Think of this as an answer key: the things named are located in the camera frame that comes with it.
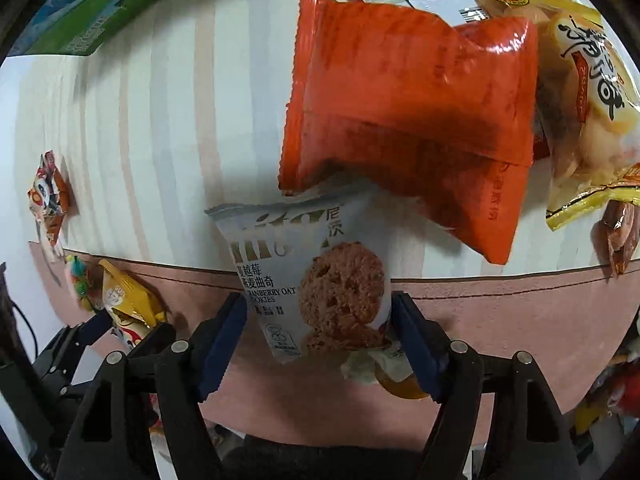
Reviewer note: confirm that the pile of colourful items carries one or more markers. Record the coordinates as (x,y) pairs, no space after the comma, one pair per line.
(615,385)

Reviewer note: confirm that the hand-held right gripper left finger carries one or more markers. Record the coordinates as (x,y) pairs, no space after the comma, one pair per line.
(222,345)

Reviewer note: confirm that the dark grey clothing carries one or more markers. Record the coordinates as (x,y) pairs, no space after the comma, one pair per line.
(325,460)

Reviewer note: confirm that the white yellow snack packet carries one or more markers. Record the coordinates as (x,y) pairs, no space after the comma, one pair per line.
(370,367)

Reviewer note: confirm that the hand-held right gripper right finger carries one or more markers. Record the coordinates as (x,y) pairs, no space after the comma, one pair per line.
(417,345)

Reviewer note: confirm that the striped cream cloth pink border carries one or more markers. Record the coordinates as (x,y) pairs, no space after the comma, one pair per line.
(175,135)

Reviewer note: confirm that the yellow rice cracker packet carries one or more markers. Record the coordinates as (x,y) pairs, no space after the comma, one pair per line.
(585,110)

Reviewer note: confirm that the white oat cookie packet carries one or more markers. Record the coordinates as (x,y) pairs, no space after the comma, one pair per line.
(295,270)

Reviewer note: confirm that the blue green cardboard box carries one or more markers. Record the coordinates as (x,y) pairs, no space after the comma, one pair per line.
(115,0)

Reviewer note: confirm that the sausage snack packet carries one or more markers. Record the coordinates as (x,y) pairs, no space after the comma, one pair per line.
(622,235)

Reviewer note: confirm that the large orange snack packet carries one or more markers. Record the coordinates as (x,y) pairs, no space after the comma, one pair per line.
(400,105)

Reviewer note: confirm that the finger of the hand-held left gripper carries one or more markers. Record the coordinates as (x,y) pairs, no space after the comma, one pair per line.
(157,337)
(82,337)

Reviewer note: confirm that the colourful candy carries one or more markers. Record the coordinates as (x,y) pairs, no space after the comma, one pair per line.
(82,282)

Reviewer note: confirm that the small yellow snack packet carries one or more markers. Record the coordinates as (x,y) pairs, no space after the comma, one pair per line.
(127,300)

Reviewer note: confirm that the small colourful snack packet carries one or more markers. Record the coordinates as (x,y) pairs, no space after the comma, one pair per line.
(50,200)

